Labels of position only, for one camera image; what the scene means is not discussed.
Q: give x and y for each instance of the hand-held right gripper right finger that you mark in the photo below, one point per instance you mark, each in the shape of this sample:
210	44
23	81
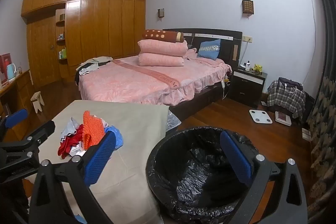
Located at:
235	158

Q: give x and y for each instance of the wooden side desk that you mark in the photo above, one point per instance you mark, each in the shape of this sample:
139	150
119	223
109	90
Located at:
22	90

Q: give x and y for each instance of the orange mesh pad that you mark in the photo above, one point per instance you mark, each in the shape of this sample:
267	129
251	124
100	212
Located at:
89	127

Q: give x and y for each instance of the beige wall outlet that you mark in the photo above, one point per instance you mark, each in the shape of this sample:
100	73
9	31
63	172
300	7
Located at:
247	39

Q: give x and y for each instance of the white bathroom scale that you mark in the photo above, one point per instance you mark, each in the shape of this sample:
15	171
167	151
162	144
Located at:
260	116

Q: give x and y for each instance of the pink bedspread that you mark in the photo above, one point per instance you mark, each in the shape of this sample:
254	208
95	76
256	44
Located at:
126	82

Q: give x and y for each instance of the white paper packet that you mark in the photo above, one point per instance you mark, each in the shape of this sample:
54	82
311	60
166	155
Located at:
78	151

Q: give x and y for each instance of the large wooden wall lamp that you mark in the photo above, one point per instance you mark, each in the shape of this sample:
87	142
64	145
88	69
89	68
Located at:
247	7

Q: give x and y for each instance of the small wall lamp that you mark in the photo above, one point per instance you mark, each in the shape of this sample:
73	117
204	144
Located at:
161	13

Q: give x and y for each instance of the beige tablecloth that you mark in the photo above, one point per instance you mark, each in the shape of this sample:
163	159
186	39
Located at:
131	140

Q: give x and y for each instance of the patterned grey curtain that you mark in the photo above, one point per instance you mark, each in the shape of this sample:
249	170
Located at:
324	82

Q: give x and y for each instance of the yellow plush toy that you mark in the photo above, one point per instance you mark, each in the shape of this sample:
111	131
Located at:
258	68

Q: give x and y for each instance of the white grey garment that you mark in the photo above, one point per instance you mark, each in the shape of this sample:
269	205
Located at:
88	69

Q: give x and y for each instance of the plaid cloth covered chair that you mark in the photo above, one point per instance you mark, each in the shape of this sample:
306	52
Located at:
284	100

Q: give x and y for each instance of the white floor cards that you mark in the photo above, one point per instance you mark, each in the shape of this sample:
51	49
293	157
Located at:
306	134

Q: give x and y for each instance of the red box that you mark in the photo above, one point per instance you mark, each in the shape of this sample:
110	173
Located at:
4	64

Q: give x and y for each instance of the small wooden stool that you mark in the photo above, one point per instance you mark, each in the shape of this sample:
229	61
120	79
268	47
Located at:
36	99

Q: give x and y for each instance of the red cloth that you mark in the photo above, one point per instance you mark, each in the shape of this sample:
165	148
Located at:
68	145

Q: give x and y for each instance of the folded pink blanket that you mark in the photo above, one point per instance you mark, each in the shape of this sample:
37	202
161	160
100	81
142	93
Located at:
162	47
161	60

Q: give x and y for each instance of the black trash bag bin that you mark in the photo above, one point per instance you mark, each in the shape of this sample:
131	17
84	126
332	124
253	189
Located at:
199	161

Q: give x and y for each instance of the black bag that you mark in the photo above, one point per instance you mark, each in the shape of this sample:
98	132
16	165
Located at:
309	106

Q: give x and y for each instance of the grey quilted mat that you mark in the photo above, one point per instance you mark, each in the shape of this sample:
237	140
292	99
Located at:
173	120

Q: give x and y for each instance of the wooden wardrobe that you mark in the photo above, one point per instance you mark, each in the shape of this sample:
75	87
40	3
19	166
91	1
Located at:
105	29

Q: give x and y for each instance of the white bottle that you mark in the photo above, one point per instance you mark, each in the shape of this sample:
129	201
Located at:
247	66

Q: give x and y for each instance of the beige garment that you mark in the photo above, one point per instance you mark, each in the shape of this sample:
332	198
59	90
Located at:
101	60

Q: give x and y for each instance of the brown dotted rolled blanket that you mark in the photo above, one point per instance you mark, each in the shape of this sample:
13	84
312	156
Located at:
162	35

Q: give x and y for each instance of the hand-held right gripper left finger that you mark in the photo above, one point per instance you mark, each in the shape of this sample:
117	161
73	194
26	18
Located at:
99	158

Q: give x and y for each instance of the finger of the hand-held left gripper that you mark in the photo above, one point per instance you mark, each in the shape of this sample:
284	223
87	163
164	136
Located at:
39	133
16	117

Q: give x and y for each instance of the air conditioner pipe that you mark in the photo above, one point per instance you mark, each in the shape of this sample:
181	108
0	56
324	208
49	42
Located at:
313	29

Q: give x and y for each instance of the white scale with red panel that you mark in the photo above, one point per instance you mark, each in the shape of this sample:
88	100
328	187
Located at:
283	118

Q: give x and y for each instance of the dark nightstand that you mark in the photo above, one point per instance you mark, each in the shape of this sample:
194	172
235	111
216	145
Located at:
248	88

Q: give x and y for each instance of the light grey cloth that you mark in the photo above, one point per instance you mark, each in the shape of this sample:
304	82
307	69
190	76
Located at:
69	128

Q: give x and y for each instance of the blue pillow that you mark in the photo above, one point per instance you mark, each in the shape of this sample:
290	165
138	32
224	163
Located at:
209	49

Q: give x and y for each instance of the light blue kettle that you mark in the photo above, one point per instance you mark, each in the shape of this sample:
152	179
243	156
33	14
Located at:
11	72

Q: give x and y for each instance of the small pink pillow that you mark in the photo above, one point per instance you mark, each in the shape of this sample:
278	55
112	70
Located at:
191	53

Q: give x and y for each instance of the bed with pink cover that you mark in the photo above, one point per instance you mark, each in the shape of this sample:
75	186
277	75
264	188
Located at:
210	33

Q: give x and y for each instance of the blue plastic glove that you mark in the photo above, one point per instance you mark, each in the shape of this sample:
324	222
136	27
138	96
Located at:
118	136

